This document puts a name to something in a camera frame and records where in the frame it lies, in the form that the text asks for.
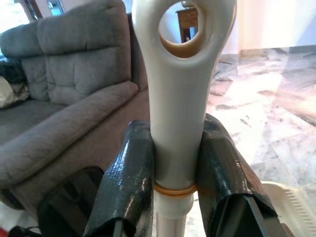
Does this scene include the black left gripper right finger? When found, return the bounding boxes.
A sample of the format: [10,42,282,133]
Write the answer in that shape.
[197,113,284,237]

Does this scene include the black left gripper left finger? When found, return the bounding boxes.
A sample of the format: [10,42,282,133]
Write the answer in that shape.
[83,119,155,237]

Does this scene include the beige long-handled dustpan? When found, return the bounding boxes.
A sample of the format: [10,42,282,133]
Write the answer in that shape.
[260,181,316,237]

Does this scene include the beige broom with loop handle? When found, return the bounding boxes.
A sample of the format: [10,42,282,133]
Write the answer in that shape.
[130,0,238,237]

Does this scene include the orange rubber band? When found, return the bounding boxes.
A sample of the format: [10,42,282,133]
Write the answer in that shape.
[154,182,198,197]

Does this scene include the black bag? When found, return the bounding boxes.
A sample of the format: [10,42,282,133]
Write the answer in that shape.
[37,165,105,237]

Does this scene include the grey fabric sofa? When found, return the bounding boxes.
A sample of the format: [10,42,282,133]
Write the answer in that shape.
[0,0,150,215]

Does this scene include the beige cushion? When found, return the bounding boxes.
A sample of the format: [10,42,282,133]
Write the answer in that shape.
[0,76,30,109]

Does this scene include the black cloth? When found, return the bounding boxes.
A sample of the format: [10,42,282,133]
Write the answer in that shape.
[0,61,26,84]

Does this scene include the wooden side table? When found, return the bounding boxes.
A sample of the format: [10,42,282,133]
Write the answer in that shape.
[175,8,201,43]

